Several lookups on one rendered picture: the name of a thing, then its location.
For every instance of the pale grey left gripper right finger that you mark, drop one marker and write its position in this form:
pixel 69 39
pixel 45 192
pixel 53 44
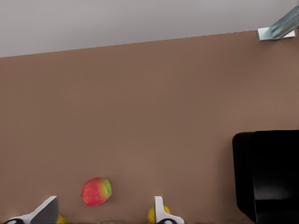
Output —
pixel 159 210

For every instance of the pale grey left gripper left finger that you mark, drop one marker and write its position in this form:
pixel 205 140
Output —
pixel 45 211

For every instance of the yellow fruit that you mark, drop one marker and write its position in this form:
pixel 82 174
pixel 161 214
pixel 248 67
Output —
pixel 61 220
pixel 152 215

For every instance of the red and green apple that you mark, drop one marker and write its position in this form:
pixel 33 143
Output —
pixel 96 191

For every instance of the black tray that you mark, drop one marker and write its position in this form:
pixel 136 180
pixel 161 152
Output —
pixel 271 175

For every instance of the silver frame post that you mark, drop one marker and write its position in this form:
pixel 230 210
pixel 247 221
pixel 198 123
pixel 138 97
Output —
pixel 279 28

